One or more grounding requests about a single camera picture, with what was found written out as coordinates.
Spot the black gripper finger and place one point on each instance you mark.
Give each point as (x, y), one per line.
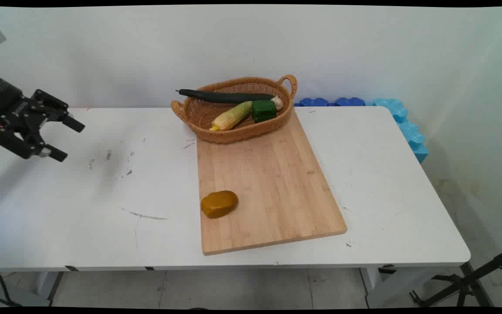
(20, 146)
(55, 107)

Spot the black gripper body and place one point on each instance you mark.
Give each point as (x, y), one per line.
(2, 98)

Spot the brown potato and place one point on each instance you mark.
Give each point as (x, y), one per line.
(219, 204)

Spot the white table leg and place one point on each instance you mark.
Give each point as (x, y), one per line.
(48, 283)
(386, 288)

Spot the dark green cucumber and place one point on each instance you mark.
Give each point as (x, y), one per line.
(225, 97)

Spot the yellow corn cob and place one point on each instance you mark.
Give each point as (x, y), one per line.
(232, 116)

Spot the woven wicker basket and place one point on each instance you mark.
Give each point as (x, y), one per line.
(233, 131)

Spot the green bell pepper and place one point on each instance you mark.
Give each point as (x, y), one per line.
(263, 111)

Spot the white garlic bulb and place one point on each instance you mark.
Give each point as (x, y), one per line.
(278, 103)

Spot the wooden cutting board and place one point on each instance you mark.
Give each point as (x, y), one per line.
(268, 187)

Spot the dark blue foam tile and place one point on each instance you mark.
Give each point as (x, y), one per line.
(350, 101)
(314, 102)

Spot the light blue foam tile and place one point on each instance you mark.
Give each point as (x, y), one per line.
(408, 128)

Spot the black tripod stand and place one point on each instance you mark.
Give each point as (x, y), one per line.
(464, 283)

